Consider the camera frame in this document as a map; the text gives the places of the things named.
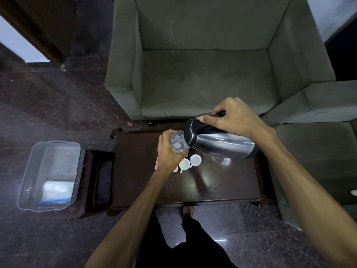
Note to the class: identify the person's left hand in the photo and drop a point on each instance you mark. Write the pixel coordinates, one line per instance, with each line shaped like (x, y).
(164, 156)

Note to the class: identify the person's right hand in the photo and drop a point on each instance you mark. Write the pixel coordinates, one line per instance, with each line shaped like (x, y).
(240, 120)

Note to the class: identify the clear plastic water bottle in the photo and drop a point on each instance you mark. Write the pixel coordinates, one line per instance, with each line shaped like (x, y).
(178, 143)

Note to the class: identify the small white cup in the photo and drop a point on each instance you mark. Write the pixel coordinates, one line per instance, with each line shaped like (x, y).
(184, 164)
(195, 160)

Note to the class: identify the clear plastic basket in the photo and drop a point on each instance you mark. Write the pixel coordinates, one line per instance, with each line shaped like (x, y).
(55, 161)

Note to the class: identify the clear zip bag blue seal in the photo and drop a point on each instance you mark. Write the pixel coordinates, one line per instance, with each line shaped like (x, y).
(57, 191)

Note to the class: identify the person's left forearm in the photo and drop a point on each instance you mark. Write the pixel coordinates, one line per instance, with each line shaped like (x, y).
(134, 217)

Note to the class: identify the person's right forearm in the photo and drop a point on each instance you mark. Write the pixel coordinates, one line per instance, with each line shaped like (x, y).
(312, 203)

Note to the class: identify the person's left leg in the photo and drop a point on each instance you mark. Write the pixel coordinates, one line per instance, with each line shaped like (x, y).
(150, 248)

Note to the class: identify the dark wooden table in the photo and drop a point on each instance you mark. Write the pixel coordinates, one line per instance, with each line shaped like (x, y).
(139, 170)

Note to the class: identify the green fabric armchair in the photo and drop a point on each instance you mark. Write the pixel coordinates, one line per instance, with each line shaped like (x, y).
(203, 78)

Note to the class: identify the brown plastic stool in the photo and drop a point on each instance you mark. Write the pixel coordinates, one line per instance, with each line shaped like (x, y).
(89, 178)

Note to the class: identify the green fabric sofa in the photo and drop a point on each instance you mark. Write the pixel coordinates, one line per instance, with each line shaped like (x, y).
(323, 142)

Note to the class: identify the brown wooden door frame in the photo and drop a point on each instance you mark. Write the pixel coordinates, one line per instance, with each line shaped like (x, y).
(30, 27)

